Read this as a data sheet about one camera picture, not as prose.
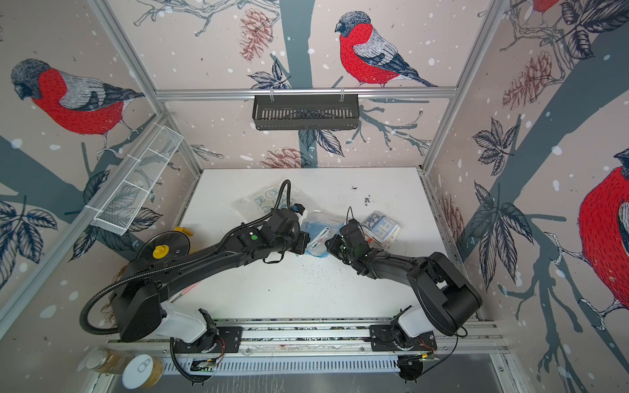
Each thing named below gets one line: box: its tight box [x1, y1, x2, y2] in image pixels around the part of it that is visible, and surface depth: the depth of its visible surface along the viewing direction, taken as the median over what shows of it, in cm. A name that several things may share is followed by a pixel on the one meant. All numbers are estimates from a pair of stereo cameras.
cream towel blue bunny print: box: [253, 183, 289, 214], surface depth 109 cm
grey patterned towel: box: [358, 210, 402, 250], surface depth 97 cm
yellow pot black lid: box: [133, 226, 195, 270], surface depth 83 cm
